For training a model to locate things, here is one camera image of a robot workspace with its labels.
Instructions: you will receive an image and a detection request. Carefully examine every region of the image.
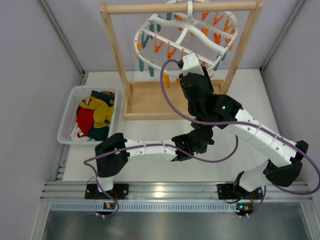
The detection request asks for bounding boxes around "olive yellow sock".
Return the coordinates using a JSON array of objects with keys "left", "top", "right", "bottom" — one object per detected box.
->
[{"left": 79, "top": 96, "right": 114, "bottom": 129}]

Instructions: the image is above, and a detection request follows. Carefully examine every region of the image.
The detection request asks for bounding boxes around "red sock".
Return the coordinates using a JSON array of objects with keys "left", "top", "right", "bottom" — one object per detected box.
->
[{"left": 76, "top": 106, "right": 95, "bottom": 138}]

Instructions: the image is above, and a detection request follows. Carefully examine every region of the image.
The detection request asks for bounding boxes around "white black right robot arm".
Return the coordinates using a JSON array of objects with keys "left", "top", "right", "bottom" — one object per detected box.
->
[{"left": 179, "top": 65, "right": 309, "bottom": 193}]

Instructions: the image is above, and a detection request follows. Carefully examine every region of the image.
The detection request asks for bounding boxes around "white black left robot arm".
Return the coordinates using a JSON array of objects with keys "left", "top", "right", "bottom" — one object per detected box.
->
[{"left": 95, "top": 126, "right": 215, "bottom": 193}]

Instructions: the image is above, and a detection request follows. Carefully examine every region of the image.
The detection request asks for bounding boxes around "wooden hanger rack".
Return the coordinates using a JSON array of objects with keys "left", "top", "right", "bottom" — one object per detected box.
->
[{"left": 99, "top": 0, "right": 264, "bottom": 120}]

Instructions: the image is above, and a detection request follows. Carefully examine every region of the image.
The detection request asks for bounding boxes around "white round clip hanger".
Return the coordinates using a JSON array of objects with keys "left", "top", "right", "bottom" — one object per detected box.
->
[{"left": 134, "top": 0, "right": 239, "bottom": 77}]

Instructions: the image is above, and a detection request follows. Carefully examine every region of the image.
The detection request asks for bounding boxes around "pile of socks in basket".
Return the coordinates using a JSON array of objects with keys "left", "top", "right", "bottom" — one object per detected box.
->
[{"left": 70, "top": 90, "right": 115, "bottom": 142}]

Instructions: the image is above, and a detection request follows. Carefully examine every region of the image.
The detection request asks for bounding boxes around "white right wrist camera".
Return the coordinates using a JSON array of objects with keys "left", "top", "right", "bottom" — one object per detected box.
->
[{"left": 178, "top": 52, "right": 204, "bottom": 77}]

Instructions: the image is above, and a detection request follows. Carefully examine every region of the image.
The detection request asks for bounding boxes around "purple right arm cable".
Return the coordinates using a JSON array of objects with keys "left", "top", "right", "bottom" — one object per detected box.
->
[{"left": 159, "top": 59, "right": 320, "bottom": 217}]

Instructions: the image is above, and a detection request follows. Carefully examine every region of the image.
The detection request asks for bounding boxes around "white slotted cable duct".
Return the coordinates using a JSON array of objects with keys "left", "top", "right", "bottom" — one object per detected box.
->
[{"left": 50, "top": 201, "right": 240, "bottom": 213}]

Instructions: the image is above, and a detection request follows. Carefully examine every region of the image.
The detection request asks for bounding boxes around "aluminium mounting rail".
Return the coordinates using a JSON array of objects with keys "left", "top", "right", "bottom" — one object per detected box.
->
[{"left": 40, "top": 181, "right": 312, "bottom": 203}]

